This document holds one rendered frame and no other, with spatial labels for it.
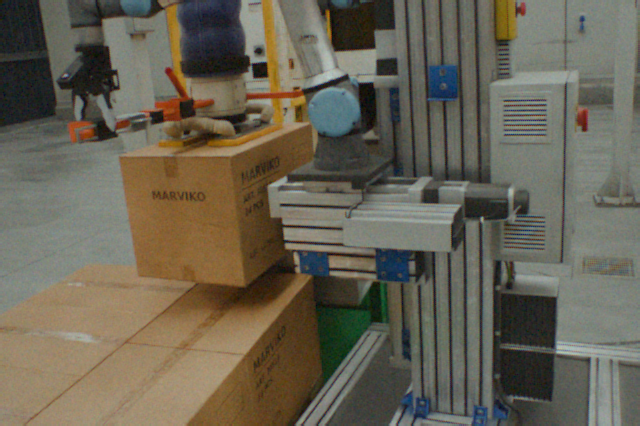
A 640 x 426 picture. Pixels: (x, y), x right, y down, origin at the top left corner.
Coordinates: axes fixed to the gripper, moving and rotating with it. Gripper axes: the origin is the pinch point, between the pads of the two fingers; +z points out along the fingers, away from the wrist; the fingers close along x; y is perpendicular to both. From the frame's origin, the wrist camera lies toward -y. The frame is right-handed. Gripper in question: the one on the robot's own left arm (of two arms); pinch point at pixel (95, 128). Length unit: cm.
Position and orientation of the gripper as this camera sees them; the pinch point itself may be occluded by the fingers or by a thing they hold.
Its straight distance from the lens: 162.8
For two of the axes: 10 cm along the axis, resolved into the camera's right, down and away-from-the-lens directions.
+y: 3.6, -2.8, 8.9
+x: -9.3, -0.4, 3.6
